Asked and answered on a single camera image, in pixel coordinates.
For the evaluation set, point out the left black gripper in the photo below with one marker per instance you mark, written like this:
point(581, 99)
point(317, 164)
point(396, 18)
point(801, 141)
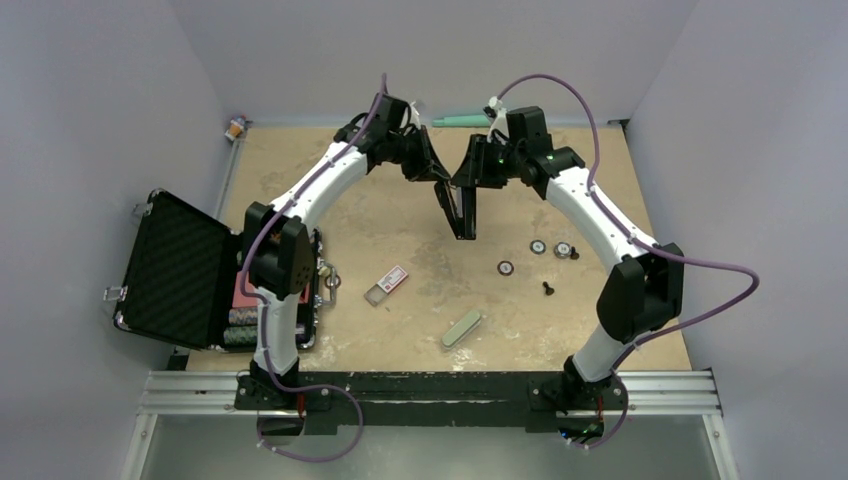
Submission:
point(428, 165)

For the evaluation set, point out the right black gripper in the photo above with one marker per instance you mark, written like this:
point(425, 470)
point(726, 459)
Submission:
point(474, 170)

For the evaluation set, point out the green staple case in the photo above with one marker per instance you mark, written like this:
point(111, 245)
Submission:
point(463, 327)

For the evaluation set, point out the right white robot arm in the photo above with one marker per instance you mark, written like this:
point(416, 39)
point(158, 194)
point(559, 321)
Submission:
point(644, 289)

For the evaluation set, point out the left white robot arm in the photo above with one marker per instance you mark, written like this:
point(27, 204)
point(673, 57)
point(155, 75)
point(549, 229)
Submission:
point(278, 259)

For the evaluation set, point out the green microphone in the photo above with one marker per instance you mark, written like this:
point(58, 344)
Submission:
point(462, 121)

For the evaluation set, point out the small staple box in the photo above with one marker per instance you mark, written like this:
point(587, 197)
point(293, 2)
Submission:
point(384, 287)

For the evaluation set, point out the black poker chip case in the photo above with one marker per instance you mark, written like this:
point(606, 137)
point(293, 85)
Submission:
point(181, 285)

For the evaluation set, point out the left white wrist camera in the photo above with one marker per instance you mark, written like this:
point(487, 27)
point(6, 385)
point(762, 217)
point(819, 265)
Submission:
point(414, 117)

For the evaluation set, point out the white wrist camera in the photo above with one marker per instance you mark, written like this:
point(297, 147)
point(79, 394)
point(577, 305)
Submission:
point(496, 114)
point(414, 117)

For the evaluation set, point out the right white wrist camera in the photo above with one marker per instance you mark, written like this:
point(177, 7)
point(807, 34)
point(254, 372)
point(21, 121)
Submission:
point(496, 114)

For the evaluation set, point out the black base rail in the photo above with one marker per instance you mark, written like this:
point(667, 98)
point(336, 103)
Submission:
point(535, 401)

